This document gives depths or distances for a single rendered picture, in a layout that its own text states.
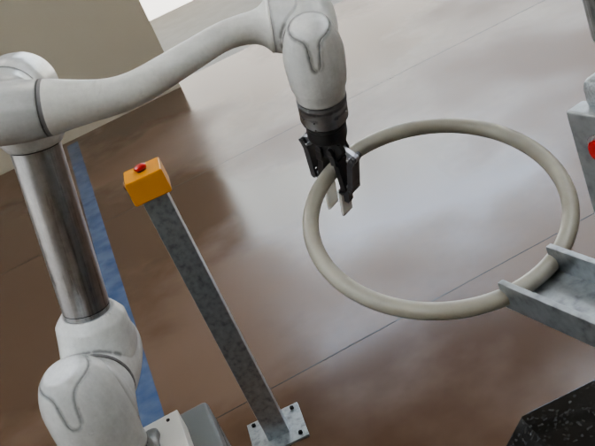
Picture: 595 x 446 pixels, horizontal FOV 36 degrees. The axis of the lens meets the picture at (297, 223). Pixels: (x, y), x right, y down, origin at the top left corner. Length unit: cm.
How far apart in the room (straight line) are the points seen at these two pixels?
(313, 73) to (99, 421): 77
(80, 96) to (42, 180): 28
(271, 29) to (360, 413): 180
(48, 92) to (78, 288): 47
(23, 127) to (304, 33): 50
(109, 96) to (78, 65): 599
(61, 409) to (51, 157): 48
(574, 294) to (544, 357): 163
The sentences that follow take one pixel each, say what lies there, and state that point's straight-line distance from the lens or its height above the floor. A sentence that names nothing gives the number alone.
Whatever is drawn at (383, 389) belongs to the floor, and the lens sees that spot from 323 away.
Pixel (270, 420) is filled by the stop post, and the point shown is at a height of 8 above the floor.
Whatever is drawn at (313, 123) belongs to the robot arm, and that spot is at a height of 139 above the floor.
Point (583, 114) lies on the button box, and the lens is 101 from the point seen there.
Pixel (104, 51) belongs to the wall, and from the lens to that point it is 758.
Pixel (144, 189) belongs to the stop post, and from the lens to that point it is 273.
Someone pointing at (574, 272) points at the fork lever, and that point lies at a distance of 154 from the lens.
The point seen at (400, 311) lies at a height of 113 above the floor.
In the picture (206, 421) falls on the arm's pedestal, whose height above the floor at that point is 80.
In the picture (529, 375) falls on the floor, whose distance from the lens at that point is 308.
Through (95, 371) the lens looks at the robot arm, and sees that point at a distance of 181.
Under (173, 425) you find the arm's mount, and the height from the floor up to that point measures 86.
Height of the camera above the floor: 194
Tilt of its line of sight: 25 degrees down
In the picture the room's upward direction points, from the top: 24 degrees counter-clockwise
